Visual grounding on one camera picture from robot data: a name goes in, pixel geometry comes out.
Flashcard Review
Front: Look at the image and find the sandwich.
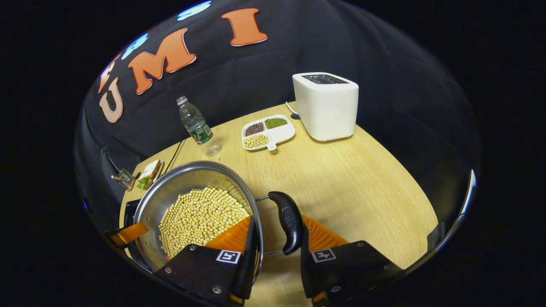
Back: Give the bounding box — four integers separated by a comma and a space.
136, 159, 165, 190

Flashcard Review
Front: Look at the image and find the black cooktop cable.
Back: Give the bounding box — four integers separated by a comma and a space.
164, 139, 187, 173

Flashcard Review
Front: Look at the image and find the stainless steel pot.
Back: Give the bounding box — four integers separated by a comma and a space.
133, 160, 305, 284

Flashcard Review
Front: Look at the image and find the clear plastic water bottle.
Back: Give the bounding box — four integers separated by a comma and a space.
176, 96, 222, 157

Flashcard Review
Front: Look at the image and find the small glass cup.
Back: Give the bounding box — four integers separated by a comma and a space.
111, 168, 136, 191

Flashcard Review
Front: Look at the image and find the white toaster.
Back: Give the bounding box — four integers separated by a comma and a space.
292, 72, 359, 142

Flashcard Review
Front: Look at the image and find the pile of soybeans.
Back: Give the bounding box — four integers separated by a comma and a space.
159, 187, 250, 258

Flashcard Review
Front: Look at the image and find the black induction cooktop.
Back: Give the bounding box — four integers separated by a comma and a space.
122, 198, 156, 273

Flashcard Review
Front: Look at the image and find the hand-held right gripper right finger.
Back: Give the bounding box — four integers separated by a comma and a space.
300, 214, 404, 305

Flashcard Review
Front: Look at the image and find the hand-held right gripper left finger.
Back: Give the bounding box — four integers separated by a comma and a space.
156, 214, 258, 305

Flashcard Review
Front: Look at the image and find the white divided bean dish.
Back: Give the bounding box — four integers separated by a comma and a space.
241, 114, 296, 152

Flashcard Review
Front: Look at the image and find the black backdrop cloth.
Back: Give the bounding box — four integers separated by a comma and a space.
75, 0, 482, 239

